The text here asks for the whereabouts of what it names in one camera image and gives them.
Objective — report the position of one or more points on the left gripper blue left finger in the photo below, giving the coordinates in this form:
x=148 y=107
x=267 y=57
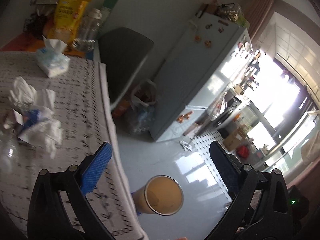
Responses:
x=93 y=166

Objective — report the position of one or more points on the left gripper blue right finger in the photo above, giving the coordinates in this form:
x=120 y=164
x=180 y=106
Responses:
x=227 y=166

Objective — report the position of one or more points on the blue white wrapper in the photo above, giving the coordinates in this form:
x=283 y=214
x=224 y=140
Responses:
x=35 y=127

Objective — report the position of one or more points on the white tissue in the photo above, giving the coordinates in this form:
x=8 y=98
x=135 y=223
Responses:
x=24 y=95

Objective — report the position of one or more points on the crushed clear plastic bottle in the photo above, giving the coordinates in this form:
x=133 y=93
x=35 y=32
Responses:
x=9 y=151

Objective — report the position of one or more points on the orange trash bin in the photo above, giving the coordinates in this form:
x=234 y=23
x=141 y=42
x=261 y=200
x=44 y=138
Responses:
x=161 y=195

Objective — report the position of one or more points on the red bag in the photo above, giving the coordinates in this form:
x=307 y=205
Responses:
x=243 y=151

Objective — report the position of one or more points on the cardboard box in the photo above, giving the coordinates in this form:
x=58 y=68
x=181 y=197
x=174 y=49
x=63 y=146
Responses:
x=235 y=139

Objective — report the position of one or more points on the floor mop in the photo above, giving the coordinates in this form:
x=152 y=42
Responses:
x=195 y=130

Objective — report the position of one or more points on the orange carton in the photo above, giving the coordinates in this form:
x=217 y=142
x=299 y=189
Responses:
x=121 y=108

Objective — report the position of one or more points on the water bottle pack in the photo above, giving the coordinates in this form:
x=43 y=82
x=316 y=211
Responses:
x=138 y=120

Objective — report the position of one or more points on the patterned tablecloth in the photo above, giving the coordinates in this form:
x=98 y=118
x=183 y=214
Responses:
x=82 y=106

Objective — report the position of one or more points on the white plastic bag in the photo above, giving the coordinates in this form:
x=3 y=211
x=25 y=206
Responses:
x=144 y=94

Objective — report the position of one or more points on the light blue refrigerator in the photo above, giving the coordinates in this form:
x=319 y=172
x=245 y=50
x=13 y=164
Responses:
x=206 y=59

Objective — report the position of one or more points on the grey chair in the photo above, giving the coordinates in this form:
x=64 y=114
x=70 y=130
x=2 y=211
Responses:
x=123 y=51

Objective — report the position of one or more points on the clear plastic jar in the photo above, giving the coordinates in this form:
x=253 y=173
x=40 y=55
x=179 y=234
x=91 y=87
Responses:
x=88 y=31

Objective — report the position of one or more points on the yellow snack bag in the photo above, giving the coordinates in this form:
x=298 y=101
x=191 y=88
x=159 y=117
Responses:
x=67 y=17

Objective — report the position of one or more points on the green box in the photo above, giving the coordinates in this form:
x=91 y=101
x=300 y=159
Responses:
x=106 y=9

